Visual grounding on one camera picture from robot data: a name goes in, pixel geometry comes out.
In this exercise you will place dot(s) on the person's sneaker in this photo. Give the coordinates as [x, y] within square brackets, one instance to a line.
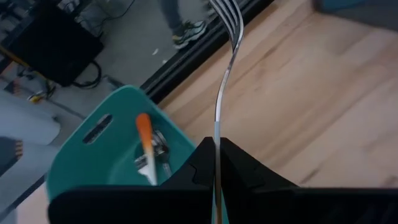
[191, 31]

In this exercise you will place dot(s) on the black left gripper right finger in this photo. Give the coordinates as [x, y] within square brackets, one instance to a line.
[311, 207]

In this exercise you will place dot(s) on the small hazard-striped floor mat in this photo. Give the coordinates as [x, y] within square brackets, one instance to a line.
[7, 155]

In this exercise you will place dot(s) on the teal plastic bin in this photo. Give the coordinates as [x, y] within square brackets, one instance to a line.
[93, 165]

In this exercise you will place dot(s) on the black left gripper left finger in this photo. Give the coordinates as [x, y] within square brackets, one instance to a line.
[124, 205]

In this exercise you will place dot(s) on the black equipment case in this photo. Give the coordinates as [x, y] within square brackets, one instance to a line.
[56, 46]

